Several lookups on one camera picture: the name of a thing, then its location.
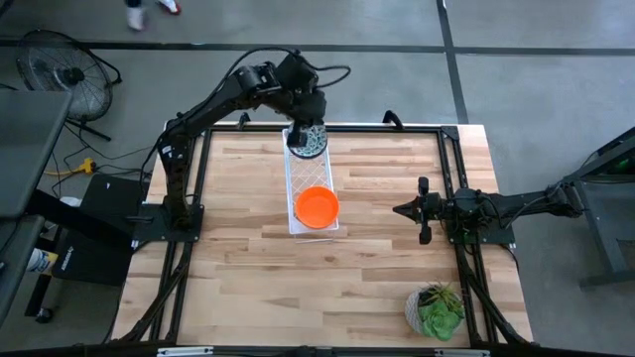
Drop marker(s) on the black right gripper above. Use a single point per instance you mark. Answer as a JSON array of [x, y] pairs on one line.
[[429, 208]]

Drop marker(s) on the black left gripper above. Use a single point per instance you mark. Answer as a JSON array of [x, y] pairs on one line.
[[310, 106]]

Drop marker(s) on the teal patterned ceramic mini bowl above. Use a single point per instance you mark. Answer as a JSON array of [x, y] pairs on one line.
[[316, 145]]

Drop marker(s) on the orange plastic mini bowl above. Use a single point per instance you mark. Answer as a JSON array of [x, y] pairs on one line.
[[317, 208]]

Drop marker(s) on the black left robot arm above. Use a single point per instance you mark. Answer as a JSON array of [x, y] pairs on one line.
[[208, 106]]

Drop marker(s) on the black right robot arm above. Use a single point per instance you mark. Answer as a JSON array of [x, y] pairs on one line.
[[521, 208]]

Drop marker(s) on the black table clamp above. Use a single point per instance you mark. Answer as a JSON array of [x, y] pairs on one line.
[[243, 120], [393, 119]]

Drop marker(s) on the potted green succulent plant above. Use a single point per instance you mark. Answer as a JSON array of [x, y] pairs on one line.
[[439, 315]]

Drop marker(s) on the person's foot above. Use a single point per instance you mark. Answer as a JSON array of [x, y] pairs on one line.
[[135, 19], [170, 6]]

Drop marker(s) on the plain black controller box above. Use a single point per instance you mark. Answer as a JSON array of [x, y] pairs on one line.
[[111, 198]]

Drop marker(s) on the black metal stand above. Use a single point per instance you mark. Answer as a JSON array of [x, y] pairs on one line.
[[603, 238]]

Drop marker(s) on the yellow power plug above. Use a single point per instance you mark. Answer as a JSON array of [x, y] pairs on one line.
[[88, 166]]

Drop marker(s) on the black floor fan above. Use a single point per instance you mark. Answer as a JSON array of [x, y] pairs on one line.
[[73, 75]]

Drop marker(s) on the black box with white logo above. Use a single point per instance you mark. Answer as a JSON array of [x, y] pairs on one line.
[[94, 260]]

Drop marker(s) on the grey desk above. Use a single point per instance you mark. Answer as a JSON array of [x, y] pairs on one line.
[[30, 149]]

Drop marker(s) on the white and yellow can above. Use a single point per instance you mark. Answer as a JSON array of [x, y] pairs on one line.
[[40, 260]]

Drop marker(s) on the black aluminium rig frame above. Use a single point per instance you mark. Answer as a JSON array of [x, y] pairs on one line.
[[372, 129]]

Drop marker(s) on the silver metal bracket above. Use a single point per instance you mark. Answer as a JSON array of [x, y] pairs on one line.
[[461, 353], [184, 352]]

